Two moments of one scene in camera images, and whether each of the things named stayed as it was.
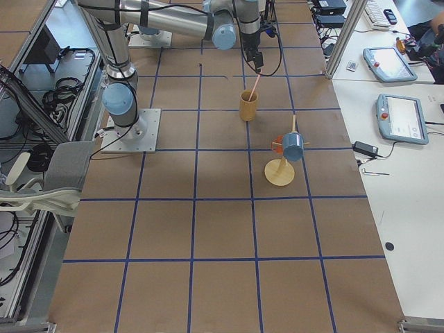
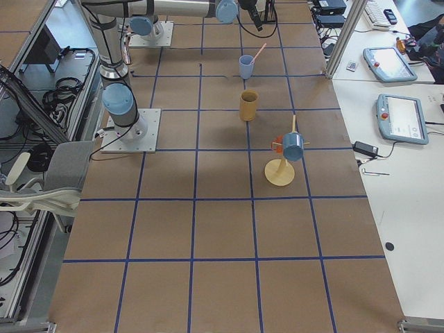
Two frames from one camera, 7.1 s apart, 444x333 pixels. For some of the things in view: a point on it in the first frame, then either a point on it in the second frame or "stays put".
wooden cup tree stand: x=280 y=172 stays put
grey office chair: x=60 y=195 stays put
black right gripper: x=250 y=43 → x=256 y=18
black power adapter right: x=364 y=148 stays put
